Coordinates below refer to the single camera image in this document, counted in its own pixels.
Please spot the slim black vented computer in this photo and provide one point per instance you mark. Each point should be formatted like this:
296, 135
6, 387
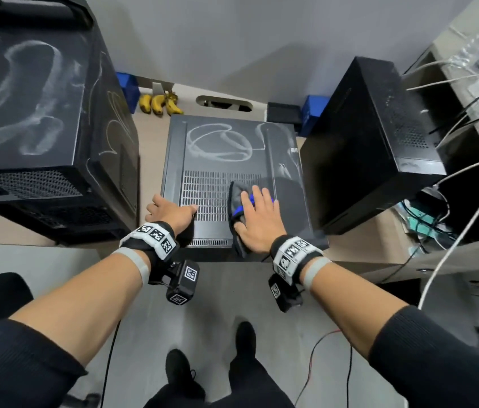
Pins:
350, 157

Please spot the black Lenovo tower case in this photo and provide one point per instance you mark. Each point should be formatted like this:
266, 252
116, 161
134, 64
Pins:
214, 165

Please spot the grey cleaning cloth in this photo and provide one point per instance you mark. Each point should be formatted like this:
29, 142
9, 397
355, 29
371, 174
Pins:
236, 199

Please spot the person's left hand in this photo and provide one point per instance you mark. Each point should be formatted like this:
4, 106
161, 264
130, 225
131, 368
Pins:
169, 212

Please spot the person's left forearm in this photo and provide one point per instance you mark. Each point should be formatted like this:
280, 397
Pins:
73, 310

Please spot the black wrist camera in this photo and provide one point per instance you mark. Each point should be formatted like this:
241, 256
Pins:
184, 282
284, 293

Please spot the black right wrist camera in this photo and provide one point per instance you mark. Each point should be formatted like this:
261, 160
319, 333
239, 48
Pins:
284, 293

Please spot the blue rectangular box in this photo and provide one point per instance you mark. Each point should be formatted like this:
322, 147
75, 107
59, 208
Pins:
314, 112

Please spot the person's right shoe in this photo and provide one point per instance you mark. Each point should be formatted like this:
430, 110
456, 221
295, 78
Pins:
246, 339

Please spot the person's right hand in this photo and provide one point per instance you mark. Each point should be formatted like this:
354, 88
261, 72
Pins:
263, 227

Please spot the small black box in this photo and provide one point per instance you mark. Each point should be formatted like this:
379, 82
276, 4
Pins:
284, 112

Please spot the person's shoe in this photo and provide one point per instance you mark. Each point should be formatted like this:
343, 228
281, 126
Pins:
246, 339
180, 369

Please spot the grey metal stand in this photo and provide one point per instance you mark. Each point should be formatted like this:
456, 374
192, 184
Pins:
161, 88

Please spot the yellow banana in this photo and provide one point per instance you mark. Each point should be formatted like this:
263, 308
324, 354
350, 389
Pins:
158, 105
173, 107
145, 104

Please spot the teal packet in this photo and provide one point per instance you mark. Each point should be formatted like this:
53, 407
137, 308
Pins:
426, 225

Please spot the left wrist marker band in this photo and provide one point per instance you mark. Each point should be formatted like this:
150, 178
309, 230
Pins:
152, 240

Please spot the person's right forearm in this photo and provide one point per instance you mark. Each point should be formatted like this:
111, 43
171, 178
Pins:
371, 310

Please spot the person's legs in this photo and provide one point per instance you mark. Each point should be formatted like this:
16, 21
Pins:
239, 386

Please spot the person's left shoe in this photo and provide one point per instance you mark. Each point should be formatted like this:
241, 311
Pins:
180, 369

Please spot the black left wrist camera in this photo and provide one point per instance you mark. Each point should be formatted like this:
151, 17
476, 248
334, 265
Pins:
184, 282

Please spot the black device with blue light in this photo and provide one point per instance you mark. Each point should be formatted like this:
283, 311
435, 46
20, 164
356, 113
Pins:
31, 101

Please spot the small blue plastic box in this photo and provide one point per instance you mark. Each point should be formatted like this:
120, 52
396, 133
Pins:
129, 91

